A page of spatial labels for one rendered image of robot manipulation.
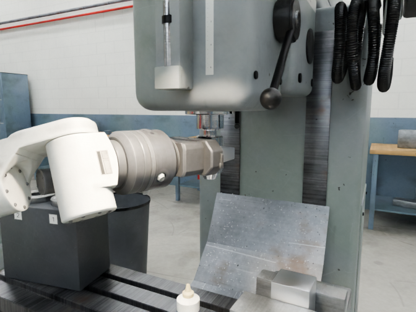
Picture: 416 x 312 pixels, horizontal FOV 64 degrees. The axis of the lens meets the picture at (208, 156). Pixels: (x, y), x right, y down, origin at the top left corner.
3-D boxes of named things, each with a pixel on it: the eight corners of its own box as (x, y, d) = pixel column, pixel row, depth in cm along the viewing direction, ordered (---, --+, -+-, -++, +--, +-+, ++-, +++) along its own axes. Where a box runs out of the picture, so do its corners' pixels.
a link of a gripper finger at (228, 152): (231, 161, 58) (205, 165, 54) (231, 143, 58) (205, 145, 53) (238, 163, 57) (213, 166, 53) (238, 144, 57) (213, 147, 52)
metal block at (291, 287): (307, 328, 51) (309, 291, 50) (270, 316, 54) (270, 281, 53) (314, 310, 55) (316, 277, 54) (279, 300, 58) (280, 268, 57)
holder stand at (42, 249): (80, 292, 75) (75, 206, 72) (4, 277, 81) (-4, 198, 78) (110, 267, 86) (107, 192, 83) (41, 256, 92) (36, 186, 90)
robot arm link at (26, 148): (85, 111, 39) (-29, 141, 39) (103, 182, 38) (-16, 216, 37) (101, 125, 46) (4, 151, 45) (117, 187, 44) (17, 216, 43)
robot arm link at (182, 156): (225, 128, 50) (160, 131, 42) (223, 190, 52) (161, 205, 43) (172, 125, 59) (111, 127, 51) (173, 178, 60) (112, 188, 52)
